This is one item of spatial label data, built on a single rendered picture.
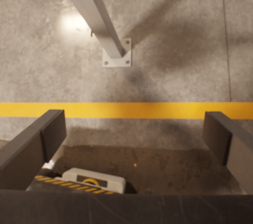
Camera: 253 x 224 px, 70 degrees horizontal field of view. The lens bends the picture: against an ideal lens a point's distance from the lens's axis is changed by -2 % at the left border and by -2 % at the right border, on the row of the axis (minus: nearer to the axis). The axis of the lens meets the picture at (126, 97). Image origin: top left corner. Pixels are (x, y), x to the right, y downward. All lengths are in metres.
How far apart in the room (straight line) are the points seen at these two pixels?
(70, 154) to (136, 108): 0.40
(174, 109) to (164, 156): 0.22
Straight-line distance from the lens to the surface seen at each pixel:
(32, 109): 1.11
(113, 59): 0.96
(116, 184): 0.81
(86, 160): 0.96
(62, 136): 0.17
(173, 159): 0.91
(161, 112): 0.90
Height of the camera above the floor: 0.90
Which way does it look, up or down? 79 degrees down
